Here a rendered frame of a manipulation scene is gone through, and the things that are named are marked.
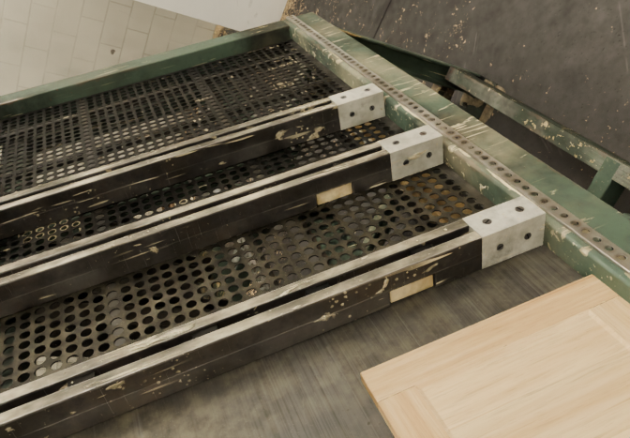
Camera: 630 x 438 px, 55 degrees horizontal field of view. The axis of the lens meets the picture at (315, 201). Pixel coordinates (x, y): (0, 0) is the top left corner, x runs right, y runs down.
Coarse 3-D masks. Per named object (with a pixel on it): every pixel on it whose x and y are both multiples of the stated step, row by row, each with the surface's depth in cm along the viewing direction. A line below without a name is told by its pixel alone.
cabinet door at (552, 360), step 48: (576, 288) 93; (480, 336) 88; (528, 336) 87; (576, 336) 86; (624, 336) 84; (384, 384) 84; (432, 384) 83; (480, 384) 82; (528, 384) 81; (576, 384) 80; (624, 384) 79; (432, 432) 77; (480, 432) 76; (528, 432) 75; (576, 432) 74; (624, 432) 73
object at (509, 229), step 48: (432, 240) 100; (480, 240) 98; (528, 240) 103; (288, 288) 95; (336, 288) 93; (384, 288) 96; (192, 336) 90; (240, 336) 89; (288, 336) 93; (48, 384) 86; (96, 384) 84; (144, 384) 87; (192, 384) 90; (0, 432) 82; (48, 432) 85
